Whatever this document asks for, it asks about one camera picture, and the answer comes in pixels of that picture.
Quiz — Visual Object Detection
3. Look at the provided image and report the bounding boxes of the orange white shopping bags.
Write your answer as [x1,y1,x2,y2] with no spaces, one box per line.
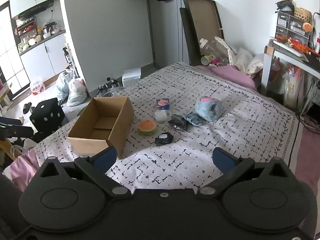
[272,57,311,106]

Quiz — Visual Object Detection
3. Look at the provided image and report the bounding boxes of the white box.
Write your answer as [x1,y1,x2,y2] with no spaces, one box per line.
[122,68,142,87]

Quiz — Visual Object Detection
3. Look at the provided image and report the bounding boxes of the burger plush toy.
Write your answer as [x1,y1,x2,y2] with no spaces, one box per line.
[138,120,157,137]

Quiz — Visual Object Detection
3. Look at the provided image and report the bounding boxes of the woven basket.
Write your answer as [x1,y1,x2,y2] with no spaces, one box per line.
[293,7,312,22]

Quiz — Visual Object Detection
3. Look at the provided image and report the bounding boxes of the black range hood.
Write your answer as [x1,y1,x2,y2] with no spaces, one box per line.
[12,1,55,20]

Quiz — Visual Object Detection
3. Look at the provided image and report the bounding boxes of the red white plastic bag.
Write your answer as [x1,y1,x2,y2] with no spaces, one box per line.
[30,77,46,96]

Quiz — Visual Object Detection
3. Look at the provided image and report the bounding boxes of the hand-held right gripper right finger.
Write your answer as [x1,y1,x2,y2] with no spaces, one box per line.
[197,147,293,200]

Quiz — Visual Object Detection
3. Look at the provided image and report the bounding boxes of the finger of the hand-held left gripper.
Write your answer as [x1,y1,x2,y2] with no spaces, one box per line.
[0,122,34,139]

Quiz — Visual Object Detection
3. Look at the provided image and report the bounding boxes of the white tissue pack blue label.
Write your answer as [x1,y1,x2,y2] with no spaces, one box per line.
[154,98,171,122]

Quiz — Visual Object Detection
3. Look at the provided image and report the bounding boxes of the pink pillow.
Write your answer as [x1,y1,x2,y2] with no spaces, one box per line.
[195,64,259,90]

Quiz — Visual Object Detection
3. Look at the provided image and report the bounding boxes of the black plastic packet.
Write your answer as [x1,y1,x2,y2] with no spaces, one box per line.
[168,114,188,131]

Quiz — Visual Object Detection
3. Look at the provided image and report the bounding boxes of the red paper decorations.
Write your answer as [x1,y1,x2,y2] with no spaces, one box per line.
[272,36,318,55]

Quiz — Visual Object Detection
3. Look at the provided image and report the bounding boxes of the clear plastic bottle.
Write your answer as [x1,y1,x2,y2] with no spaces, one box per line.
[199,38,223,56]

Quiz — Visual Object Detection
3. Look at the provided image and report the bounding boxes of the black tripods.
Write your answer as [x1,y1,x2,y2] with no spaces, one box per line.
[97,77,122,97]

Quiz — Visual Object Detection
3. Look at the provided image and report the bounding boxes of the clear drawer organizer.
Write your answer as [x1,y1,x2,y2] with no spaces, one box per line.
[275,11,312,45]

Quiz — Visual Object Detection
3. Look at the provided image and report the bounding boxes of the black dotted cube stool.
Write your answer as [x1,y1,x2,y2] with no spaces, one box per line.
[29,98,66,136]

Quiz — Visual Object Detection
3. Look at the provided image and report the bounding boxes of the grey plush toy pink ears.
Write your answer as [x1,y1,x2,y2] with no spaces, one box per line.
[195,96,222,121]

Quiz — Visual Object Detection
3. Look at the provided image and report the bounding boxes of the white framed glass door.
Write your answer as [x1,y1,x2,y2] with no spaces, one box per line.
[0,6,31,101]

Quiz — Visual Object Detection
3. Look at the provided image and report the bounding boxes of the blue-grey plastic packet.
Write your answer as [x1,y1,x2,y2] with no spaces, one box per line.
[184,113,204,126]

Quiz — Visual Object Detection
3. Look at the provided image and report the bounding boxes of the white base cabinet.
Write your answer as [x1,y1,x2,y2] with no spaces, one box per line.
[19,33,67,83]

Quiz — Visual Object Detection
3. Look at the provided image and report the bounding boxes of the pile of clear plastic bags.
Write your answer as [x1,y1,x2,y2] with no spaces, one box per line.
[214,36,265,76]

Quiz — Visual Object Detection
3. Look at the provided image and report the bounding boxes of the dark framed boards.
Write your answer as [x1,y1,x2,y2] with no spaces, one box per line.
[179,0,225,66]

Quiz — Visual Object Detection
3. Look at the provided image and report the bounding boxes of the white tote bag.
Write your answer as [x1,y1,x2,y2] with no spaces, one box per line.
[9,139,36,161]

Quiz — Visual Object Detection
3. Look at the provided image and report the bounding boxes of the grey plastic bag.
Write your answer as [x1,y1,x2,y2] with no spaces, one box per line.
[56,71,74,103]

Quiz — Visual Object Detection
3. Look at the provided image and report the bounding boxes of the black packet white label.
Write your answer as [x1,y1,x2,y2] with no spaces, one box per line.
[154,132,174,147]

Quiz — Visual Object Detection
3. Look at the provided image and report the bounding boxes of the white desk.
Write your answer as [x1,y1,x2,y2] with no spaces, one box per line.
[261,38,320,102]

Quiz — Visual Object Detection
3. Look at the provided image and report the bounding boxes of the brown cardboard box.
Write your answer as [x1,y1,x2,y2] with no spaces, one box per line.
[68,96,135,160]

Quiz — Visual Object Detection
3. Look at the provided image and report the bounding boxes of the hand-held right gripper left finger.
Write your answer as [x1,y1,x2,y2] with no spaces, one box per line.
[40,146,131,200]

